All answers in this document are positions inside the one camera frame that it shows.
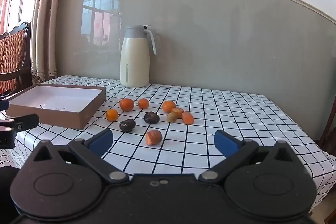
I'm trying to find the brown wooden chair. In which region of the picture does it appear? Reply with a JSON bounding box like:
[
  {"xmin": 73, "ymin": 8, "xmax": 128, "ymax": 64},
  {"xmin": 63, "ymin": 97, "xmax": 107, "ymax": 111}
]
[{"xmin": 319, "ymin": 109, "xmax": 336, "ymax": 151}]

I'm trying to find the halved orange kumquat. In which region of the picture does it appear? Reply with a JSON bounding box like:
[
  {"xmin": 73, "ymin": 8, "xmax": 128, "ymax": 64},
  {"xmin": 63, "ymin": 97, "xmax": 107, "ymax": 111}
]
[{"xmin": 171, "ymin": 107, "xmax": 184, "ymax": 119}]

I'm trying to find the beige curtain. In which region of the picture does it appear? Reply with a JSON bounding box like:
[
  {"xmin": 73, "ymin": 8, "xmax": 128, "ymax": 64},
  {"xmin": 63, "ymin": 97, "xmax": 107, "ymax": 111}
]
[{"xmin": 31, "ymin": 0, "xmax": 69, "ymax": 86}]

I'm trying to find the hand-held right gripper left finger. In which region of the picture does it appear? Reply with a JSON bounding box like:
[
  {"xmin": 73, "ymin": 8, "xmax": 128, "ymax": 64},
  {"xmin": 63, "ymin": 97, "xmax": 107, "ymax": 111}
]
[{"xmin": 22, "ymin": 128, "xmax": 130, "ymax": 185}]

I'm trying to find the white checked tablecloth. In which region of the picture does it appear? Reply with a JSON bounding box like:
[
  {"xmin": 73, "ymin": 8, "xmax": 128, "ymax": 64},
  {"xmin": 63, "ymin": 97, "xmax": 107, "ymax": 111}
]
[{"xmin": 0, "ymin": 75, "xmax": 336, "ymax": 216}]

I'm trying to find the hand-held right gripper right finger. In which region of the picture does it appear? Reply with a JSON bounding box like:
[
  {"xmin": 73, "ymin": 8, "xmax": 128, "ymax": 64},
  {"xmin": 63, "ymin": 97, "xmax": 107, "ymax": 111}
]
[{"xmin": 198, "ymin": 130, "xmax": 311, "ymax": 184}]

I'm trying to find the cut orange fruit piece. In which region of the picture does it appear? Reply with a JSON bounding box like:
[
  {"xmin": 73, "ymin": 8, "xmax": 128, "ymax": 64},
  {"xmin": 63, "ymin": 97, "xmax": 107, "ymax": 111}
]
[{"xmin": 146, "ymin": 130, "xmax": 162, "ymax": 146}]

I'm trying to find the wooden cushioned sofa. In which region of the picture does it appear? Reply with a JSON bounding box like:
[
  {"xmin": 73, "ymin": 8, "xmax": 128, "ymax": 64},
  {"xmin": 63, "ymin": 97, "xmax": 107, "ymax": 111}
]
[{"xmin": 0, "ymin": 21, "xmax": 32, "ymax": 94}]

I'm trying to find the brown cardboard box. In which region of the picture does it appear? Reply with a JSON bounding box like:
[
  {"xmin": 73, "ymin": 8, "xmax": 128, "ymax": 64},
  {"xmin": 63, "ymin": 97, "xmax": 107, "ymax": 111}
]
[{"xmin": 7, "ymin": 84, "xmax": 106, "ymax": 130}]

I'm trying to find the dark brown wrinkled fruit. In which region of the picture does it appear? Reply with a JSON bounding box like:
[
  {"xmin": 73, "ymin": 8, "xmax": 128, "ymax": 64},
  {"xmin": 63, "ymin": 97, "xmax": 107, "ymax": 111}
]
[
  {"xmin": 120, "ymin": 119, "xmax": 136, "ymax": 132},
  {"xmin": 144, "ymin": 112, "xmax": 160, "ymax": 124}
]

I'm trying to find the cream thermos jug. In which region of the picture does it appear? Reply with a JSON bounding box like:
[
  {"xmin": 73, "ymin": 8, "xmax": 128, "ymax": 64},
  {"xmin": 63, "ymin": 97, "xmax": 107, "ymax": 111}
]
[{"xmin": 120, "ymin": 25, "xmax": 157, "ymax": 88}]

